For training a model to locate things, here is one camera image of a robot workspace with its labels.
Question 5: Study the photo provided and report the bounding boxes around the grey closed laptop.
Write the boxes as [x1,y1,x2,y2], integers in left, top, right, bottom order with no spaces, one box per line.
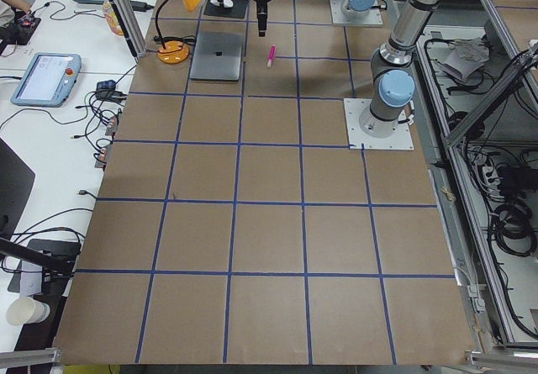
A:
[190,32,244,82]

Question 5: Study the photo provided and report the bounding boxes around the pink marker pen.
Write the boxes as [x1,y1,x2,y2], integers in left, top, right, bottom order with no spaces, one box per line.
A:
[266,45,276,68]

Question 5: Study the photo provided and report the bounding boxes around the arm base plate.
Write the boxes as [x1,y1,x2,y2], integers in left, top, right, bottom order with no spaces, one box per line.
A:
[343,98,414,150]
[329,0,383,27]

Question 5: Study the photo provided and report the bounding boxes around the white computer mouse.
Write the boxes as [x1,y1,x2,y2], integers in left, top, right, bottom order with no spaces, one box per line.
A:
[209,0,234,8]

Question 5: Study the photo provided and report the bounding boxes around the orange drink bottle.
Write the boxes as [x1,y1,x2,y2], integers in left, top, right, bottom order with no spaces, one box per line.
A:
[102,0,124,36]

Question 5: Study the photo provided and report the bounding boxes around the white paper cup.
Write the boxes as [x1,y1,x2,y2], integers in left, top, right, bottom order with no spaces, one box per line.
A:
[6,297,50,326]

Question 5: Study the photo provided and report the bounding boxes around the black lamp power cable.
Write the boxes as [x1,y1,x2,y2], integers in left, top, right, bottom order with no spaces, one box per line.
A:
[150,33,198,50]

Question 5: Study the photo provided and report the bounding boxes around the orange desk lamp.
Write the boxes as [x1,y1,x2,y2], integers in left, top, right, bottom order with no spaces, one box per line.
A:
[154,0,205,65]

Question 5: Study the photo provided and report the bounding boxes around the aluminium frame post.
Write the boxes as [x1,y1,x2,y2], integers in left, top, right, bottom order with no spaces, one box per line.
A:
[108,0,147,59]

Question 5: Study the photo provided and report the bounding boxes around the black mousepad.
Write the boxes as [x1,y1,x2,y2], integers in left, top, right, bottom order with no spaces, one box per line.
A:
[203,0,248,19]

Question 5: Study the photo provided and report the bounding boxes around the black power adapter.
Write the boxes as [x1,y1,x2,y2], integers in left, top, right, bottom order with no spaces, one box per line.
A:
[129,0,155,13]

